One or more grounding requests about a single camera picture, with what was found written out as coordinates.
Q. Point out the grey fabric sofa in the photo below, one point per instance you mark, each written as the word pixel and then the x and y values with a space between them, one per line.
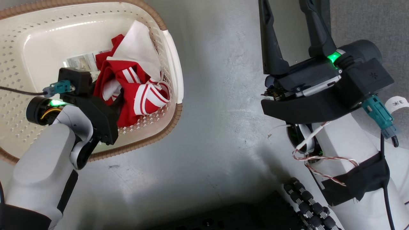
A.
pixel 367 19

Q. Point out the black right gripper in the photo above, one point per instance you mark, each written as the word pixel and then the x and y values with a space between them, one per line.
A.
pixel 306 105

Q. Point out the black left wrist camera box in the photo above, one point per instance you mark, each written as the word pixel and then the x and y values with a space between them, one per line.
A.
pixel 76 80

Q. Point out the white printed basket label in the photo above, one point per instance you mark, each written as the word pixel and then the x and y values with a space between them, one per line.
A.
pixel 80 60

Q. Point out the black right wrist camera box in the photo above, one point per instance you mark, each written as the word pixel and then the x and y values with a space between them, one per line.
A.
pixel 367 80

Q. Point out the black roller omni wheel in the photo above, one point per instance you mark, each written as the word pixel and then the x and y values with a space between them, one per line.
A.
pixel 306 201

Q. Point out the red and white garment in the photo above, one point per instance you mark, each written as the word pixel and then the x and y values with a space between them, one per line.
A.
pixel 127 108

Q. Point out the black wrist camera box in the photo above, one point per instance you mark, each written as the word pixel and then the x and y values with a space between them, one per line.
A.
pixel 367 80
pixel 76 80

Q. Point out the white cloth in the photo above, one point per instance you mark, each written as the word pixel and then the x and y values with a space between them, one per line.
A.
pixel 137 44

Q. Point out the cream perforated laundry basket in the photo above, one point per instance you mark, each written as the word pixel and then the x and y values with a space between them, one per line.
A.
pixel 38 41

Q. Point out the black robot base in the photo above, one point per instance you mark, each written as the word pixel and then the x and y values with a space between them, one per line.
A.
pixel 239 217

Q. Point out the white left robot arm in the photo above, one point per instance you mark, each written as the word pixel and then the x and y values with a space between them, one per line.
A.
pixel 41 159

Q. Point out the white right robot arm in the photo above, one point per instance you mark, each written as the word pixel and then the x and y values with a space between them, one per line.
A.
pixel 345 140

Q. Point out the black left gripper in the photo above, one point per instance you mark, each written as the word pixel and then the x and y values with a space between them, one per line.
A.
pixel 102 121

